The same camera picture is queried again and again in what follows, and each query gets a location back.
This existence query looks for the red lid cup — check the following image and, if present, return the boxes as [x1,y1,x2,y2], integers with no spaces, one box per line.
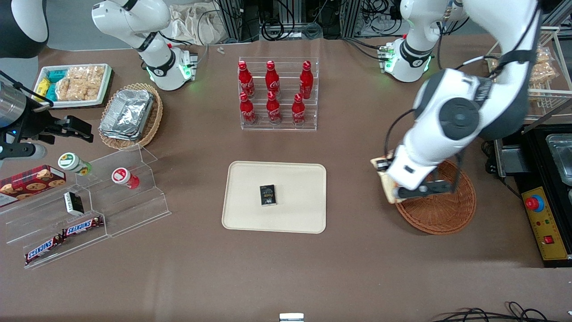
[111,167,141,190]

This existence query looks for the grey metal box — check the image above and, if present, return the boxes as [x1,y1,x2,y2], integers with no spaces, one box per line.
[493,147,522,178]

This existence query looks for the small black white box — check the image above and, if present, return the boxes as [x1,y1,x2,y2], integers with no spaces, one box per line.
[63,191,85,217]

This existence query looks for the oval light wicker basket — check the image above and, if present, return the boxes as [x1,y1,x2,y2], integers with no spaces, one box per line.
[98,82,164,151]

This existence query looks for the beige plastic tray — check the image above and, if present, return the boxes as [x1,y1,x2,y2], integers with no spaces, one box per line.
[222,161,327,234]

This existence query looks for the clear acrylic bottle rack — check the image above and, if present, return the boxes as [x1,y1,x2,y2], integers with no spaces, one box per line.
[238,56,320,132]

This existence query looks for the round brown wicker basket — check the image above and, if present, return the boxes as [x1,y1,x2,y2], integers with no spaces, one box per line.
[395,160,477,236]

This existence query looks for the white rectangular snack tray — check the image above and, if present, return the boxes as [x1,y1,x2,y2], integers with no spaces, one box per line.
[33,63,113,109]

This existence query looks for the red cola bottle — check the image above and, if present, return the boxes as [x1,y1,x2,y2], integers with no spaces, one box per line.
[265,60,281,96]
[239,92,257,126]
[238,61,256,99]
[266,91,282,125]
[299,60,314,100]
[291,93,307,127]

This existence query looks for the yellow emergency stop box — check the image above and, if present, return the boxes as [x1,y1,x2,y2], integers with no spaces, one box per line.
[520,186,572,268]

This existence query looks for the beige fabric bag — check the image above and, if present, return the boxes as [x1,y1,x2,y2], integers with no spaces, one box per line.
[167,4,229,46]

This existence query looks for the white wire basket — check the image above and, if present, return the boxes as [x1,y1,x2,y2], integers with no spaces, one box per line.
[485,25,572,122]

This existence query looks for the clear acrylic stepped shelf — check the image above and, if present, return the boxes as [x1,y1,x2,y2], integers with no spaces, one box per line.
[0,144,172,270]

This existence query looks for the black base cables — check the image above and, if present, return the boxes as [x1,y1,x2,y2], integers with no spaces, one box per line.
[343,37,390,62]

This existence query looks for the red cookie box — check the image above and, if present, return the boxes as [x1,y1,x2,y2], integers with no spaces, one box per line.
[0,165,67,208]

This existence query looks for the triangular sandwich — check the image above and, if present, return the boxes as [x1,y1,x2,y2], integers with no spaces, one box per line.
[370,156,403,205]

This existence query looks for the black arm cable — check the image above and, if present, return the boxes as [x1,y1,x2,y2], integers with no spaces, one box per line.
[384,108,419,158]

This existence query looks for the coiled black cable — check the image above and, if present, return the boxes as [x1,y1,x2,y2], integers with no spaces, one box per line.
[261,17,296,42]

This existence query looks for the clear rice cracker pack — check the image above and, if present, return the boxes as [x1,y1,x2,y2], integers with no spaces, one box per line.
[55,75,88,102]
[67,66,106,101]

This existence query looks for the black floor cables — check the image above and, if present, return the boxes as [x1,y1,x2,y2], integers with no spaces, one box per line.
[430,301,572,322]

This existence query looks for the stack of foil trays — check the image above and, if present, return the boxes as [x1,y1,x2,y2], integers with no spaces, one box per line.
[99,89,155,142]

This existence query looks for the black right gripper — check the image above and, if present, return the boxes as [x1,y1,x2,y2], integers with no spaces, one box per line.
[18,99,94,145]

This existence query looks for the snickers chocolate bar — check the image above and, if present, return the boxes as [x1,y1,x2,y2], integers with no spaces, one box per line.
[24,235,65,265]
[61,216,105,239]

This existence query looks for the clear bag of crackers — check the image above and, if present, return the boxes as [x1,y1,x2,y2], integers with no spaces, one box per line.
[530,47,558,86]

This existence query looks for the metal food pan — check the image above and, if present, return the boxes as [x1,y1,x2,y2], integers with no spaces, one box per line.
[546,133,572,186]

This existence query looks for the small black card box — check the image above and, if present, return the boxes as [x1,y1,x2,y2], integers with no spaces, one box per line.
[260,184,278,207]

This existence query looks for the green lid cup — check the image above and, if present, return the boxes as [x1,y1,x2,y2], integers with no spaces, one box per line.
[58,152,93,176]

